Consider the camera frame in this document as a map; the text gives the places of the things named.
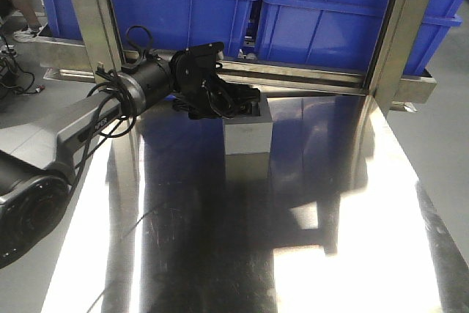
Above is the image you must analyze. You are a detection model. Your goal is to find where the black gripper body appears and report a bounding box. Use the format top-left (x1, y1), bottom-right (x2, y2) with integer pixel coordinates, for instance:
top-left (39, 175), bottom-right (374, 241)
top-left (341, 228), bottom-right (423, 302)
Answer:
top-left (170, 42), bottom-right (260, 119)

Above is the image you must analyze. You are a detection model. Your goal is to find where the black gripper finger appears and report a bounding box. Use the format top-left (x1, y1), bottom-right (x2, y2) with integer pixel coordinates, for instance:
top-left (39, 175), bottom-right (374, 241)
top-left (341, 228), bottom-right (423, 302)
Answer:
top-left (240, 102), bottom-right (259, 117)

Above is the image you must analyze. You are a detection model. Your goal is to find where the gray hollow cube base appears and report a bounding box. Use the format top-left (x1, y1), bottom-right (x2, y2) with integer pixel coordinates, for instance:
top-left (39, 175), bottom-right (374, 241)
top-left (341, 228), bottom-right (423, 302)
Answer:
top-left (223, 94), bottom-right (273, 155)

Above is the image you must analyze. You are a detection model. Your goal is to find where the gray robot arm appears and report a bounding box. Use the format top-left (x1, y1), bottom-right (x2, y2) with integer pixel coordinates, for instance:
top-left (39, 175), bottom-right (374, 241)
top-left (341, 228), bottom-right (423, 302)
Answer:
top-left (1, 42), bottom-right (261, 266)

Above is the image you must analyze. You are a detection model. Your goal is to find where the blue bin with red items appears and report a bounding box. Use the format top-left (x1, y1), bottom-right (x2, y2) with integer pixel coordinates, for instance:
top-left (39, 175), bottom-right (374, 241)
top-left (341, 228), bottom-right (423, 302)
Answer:
top-left (43, 0), bottom-right (257, 57)

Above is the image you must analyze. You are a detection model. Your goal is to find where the blue bin right on rack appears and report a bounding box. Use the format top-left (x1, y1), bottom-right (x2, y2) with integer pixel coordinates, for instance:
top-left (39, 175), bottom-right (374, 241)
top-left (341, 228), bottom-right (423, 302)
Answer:
top-left (255, 0), bottom-right (464, 76)

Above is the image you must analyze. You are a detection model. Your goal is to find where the person's leg with sneaker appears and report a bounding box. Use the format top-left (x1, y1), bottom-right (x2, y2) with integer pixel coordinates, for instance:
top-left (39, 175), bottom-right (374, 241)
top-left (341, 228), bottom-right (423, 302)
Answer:
top-left (11, 0), bottom-right (43, 43)

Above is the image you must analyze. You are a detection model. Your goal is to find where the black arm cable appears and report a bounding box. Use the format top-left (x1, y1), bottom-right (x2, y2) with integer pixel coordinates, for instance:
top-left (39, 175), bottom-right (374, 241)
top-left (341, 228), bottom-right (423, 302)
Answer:
top-left (69, 25), bottom-right (155, 196)

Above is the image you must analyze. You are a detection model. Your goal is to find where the stainless steel rack frame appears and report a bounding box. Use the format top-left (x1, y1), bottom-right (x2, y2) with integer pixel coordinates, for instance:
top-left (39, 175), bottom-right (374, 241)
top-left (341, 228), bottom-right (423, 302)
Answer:
top-left (39, 0), bottom-right (437, 114)

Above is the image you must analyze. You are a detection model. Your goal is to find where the black floor cable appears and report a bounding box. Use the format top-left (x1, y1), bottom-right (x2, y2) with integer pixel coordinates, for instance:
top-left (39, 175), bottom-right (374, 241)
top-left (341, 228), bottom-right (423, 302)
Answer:
top-left (0, 30), bottom-right (47, 97)

